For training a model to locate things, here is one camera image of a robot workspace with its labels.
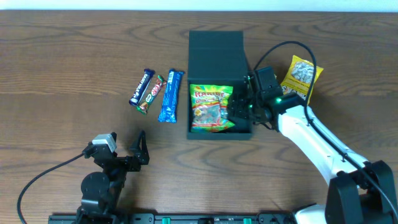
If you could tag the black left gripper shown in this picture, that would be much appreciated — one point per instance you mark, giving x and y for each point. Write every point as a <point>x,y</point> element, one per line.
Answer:
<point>125,160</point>

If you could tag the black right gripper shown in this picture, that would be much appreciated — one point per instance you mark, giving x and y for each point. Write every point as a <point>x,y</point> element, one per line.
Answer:
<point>241,106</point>

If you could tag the green Haribo gummy bag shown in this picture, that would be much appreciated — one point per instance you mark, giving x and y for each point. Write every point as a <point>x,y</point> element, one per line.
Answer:
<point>209,108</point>

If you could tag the blue Oreo cookie pack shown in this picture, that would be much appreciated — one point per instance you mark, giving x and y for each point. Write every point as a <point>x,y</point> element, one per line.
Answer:
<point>170,99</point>

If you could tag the yellow snack bag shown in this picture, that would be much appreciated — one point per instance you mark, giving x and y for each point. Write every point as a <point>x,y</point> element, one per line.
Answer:
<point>298,77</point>

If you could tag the dark blue chocolate bar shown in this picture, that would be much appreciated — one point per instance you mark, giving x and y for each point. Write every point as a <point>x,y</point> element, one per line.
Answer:
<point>142,87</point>

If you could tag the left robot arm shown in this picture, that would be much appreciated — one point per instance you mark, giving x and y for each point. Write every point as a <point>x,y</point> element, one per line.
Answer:
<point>101,190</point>

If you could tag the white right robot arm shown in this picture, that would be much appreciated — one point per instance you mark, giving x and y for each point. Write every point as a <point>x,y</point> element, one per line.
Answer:
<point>359,191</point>

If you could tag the green red chocolate bar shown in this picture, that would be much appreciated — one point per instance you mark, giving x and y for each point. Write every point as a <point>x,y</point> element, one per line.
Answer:
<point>144,107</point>

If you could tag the black open gift box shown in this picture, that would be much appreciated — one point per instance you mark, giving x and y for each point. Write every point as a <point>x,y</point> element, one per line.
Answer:
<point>218,58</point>

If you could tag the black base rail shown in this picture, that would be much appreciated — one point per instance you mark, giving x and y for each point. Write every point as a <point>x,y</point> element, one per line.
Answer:
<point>150,218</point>

